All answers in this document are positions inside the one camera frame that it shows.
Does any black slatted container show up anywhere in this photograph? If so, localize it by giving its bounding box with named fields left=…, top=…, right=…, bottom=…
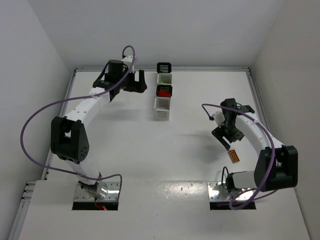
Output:
left=156, top=62, right=172, bottom=74
left=156, top=84, right=173, bottom=97

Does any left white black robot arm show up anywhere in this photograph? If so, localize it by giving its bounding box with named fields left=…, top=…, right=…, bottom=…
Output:
left=50, top=55, right=147, bottom=196

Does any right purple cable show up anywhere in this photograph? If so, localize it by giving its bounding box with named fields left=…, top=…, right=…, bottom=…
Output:
left=201, top=103, right=276, bottom=210

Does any white slatted container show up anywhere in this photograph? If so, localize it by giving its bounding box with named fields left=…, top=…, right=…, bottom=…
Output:
left=157, top=73, right=172, bottom=85
left=154, top=96, right=171, bottom=121

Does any purple cable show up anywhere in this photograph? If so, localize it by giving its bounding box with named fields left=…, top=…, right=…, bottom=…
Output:
left=201, top=103, right=276, bottom=210
left=20, top=45, right=137, bottom=198

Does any far black slatted container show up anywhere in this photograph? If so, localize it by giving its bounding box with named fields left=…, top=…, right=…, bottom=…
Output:
left=156, top=62, right=172, bottom=74

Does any far white slatted container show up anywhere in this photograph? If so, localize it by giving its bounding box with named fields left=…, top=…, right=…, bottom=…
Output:
left=157, top=73, right=172, bottom=85

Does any near white slatted container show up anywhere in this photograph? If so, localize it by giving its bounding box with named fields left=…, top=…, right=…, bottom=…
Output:
left=154, top=96, right=171, bottom=121

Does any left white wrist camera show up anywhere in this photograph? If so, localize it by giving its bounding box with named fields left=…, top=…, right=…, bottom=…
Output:
left=122, top=55, right=135, bottom=73

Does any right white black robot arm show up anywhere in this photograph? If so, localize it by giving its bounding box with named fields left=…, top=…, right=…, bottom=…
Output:
left=211, top=98, right=298, bottom=192

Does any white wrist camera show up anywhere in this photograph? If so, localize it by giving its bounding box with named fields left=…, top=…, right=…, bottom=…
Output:
left=122, top=55, right=135, bottom=73
left=209, top=110, right=226, bottom=127

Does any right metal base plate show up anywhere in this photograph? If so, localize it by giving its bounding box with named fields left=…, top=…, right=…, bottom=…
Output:
left=207, top=181, right=255, bottom=203

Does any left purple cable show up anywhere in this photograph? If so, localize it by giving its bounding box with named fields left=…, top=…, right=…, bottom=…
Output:
left=20, top=45, right=137, bottom=198

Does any red white flower lego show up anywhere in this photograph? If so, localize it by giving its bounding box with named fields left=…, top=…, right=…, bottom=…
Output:
left=156, top=90, right=172, bottom=98

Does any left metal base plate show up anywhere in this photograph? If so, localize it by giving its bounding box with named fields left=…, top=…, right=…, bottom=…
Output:
left=74, top=181, right=120, bottom=203

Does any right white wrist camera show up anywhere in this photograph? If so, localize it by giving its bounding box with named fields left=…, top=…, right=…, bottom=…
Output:
left=209, top=110, right=226, bottom=127

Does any metal base plate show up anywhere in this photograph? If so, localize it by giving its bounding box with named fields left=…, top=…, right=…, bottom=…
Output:
left=74, top=181, right=120, bottom=203
left=207, top=181, right=255, bottom=203

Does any near black slatted container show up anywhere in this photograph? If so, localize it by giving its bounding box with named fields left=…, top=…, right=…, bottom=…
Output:
left=156, top=84, right=173, bottom=97

